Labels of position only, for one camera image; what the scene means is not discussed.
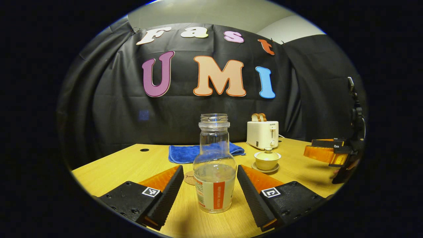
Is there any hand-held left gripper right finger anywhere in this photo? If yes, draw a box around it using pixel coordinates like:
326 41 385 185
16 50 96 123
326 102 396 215
237 165 327 232

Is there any cream teacup lid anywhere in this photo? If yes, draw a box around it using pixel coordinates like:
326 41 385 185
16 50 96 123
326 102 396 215
254 147 282 161

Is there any cream saucer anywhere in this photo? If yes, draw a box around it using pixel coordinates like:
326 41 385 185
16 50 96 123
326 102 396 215
251 162 280 173

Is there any white toaster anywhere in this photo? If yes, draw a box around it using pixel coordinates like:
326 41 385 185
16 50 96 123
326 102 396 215
247 121 279 150

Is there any blue towel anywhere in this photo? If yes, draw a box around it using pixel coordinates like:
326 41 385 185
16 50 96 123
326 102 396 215
168 142 246 164

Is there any clear glass water bottle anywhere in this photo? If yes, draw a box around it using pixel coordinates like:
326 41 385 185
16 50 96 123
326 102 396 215
193 114 237 214

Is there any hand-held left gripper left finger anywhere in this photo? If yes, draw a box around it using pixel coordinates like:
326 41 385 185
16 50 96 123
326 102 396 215
98 165 184 231

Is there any cream teacup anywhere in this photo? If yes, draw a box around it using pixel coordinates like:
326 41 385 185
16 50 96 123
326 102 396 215
255 158 280 171

